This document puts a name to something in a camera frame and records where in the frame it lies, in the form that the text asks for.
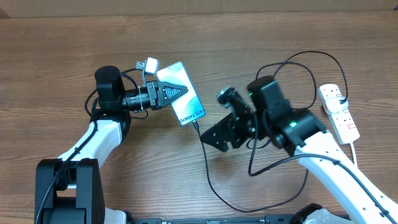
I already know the white charger plug adapter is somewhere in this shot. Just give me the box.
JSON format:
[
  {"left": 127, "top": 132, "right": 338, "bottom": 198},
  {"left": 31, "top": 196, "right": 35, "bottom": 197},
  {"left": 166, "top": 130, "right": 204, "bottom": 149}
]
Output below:
[{"left": 323, "top": 96, "right": 349, "bottom": 114}]

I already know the black charger cable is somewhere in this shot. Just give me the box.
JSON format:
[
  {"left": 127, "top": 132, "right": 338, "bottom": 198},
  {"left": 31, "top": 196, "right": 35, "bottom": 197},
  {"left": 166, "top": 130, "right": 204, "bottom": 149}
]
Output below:
[{"left": 192, "top": 50, "right": 349, "bottom": 213}]

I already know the white power strip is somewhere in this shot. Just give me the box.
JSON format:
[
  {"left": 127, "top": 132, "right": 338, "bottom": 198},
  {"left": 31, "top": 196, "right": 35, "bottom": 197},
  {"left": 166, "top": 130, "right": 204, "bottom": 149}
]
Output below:
[{"left": 318, "top": 84, "right": 360, "bottom": 144}]

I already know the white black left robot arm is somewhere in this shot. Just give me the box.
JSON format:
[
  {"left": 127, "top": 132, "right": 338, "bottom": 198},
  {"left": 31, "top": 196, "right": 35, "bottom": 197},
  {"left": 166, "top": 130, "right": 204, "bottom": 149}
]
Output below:
[{"left": 34, "top": 65, "right": 190, "bottom": 223}]

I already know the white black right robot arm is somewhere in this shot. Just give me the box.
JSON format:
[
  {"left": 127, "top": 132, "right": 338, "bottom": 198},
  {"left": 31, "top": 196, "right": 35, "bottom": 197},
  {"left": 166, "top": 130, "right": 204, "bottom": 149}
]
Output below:
[{"left": 200, "top": 76, "right": 397, "bottom": 223}]

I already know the blue Galaxy smartphone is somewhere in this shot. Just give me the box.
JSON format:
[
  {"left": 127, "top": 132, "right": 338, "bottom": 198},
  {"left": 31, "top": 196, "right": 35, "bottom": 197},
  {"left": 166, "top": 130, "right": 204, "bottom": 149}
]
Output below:
[{"left": 157, "top": 62, "right": 206, "bottom": 126}]

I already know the white power strip cord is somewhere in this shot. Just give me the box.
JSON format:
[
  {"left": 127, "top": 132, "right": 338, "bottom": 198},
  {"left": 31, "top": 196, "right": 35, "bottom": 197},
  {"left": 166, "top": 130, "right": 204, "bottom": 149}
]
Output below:
[{"left": 349, "top": 142, "right": 358, "bottom": 167}]

